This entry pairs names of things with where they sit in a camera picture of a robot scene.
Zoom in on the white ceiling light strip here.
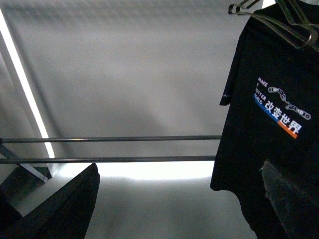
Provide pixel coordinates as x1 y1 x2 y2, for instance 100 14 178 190
0 7 55 159

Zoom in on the lower metal rack rod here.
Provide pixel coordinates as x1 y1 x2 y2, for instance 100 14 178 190
0 155 216 164

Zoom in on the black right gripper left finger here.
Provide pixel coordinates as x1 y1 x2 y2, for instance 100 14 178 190
0 163 100 239

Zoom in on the black printed t-shirt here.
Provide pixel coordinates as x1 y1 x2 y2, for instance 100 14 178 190
210 0 319 239

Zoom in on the upper metal rack rod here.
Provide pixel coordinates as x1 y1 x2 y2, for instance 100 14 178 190
0 135 221 143

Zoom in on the grey metal rack frame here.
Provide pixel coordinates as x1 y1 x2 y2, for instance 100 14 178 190
0 138 52 183

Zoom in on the metal rack rod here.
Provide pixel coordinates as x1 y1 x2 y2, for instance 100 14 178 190
0 135 221 143
0 155 216 164

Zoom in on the clear plastic clothes hanger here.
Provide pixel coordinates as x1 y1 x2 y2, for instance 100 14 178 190
228 0 319 52

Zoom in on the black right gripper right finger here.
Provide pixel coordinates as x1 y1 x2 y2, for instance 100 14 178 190
261 160 319 239

